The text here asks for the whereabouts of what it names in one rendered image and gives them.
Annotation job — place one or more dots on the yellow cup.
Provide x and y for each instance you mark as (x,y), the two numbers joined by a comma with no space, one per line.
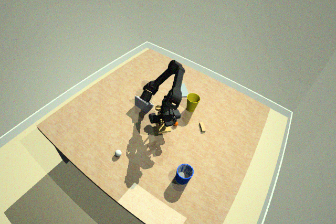
(192,101)

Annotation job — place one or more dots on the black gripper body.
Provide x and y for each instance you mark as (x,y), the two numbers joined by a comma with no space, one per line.
(154,119)

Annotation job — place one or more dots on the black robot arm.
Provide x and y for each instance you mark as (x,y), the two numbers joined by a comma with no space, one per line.
(173,96)

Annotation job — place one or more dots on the small white ball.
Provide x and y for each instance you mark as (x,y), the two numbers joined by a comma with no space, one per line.
(118,153)

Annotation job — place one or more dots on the blue mug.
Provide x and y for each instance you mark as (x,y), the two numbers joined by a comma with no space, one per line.
(183,174)

